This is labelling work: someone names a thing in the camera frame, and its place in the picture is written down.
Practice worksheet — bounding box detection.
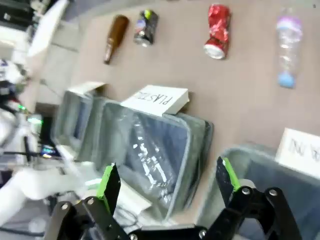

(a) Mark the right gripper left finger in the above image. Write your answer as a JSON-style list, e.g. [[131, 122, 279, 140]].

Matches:
[[44, 161, 131, 240]]

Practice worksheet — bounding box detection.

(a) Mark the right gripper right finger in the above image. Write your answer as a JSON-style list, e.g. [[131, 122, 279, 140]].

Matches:
[[206, 156, 301, 240]]

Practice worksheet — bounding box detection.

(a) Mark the clear bottle with blue cap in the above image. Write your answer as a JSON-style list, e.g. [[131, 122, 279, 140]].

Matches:
[[275, 7, 304, 89]]

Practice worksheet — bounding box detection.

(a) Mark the crushed red can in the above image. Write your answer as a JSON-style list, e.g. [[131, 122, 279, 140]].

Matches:
[[202, 3, 232, 60]]

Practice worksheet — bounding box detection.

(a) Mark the brown glass bottle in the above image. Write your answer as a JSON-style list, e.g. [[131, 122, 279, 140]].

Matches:
[[103, 14, 130, 65]]

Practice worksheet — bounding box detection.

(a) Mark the silver crushed can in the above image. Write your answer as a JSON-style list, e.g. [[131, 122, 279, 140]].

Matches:
[[133, 9, 160, 48]]

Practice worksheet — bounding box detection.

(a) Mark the gray felt can basket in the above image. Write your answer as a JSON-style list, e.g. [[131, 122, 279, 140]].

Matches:
[[197, 146, 320, 240]]

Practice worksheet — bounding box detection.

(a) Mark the gray felt plastic basket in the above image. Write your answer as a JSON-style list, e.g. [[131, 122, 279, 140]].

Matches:
[[77, 98, 215, 221]]

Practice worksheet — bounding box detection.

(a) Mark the small white can label card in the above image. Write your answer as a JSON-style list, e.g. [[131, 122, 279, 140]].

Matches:
[[274, 127, 320, 177]]

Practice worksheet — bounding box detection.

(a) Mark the gray felt bottle basket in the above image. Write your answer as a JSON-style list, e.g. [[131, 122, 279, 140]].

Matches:
[[53, 89, 106, 161]]

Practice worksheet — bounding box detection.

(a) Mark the clear crumpled plastic bottle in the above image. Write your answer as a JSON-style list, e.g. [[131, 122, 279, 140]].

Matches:
[[124, 117, 176, 206]]

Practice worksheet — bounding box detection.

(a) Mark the small white plastic label card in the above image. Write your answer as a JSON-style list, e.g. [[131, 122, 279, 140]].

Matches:
[[120, 84, 190, 117]]

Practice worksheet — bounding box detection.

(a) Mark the small white bottle label card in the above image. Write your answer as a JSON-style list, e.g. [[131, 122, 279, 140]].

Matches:
[[66, 81, 109, 97]]

